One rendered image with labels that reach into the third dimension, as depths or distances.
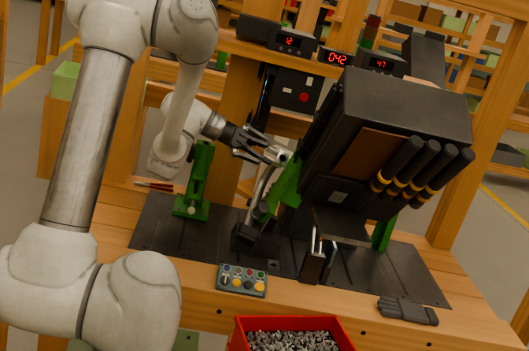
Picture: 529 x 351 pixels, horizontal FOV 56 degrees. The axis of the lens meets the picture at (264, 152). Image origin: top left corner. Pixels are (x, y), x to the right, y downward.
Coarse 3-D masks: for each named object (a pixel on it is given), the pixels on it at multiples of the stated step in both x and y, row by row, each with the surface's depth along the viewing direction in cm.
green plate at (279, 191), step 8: (288, 168) 165; (296, 168) 158; (280, 176) 169; (288, 176) 161; (296, 176) 160; (280, 184) 165; (288, 184) 160; (296, 184) 162; (272, 192) 169; (280, 192) 161; (288, 192) 162; (272, 200) 165; (280, 200) 163; (288, 200) 163; (296, 200) 164; (296, 208) 165
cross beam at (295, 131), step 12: (156, 84) 195; (156, 96) 195; (204, 96) 196; (216, 108) 198; (276, 120) 201; (288, 120) 201; (300, 120) 201; (312, 120) 203; (264, 132) 202; (276, 132) 203; (288, 132) 203; (300, 132) 203
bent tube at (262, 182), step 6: (282, 150) 170; (282, 156) 171; (288, 156) 170; (276, 162) 168; (282, 162) 169; (270, 168) 176; (264, 174) 178; (270, 174) 177; (264, 180) 178; (258, 186) 178; (264, 186) 178; (258, 192) 176; (258, 198) 175; (252, 204) 174; (246, 216) 171; (246, 222) 170; (252, 222) 170
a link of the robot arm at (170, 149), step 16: (192, 64) 118; (192, 80) 130; (176, 96) 135; (192, 96) 135; (176, 112) 137; (176, 128) 141; (160, 144) 149; (176, 144) 147; (160, 160) 152; (176, 160) 152; (160, 176) 154
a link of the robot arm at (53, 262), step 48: (96, 0) 102; (144, 0) 104; (96, 48) 103; (144, 48) 109; (96, 96) 102; (96, 144) 102; (48, 192) 101; (96, 192) 104; (48, 240) 96; (0, 288) 94; (48, 288) 95
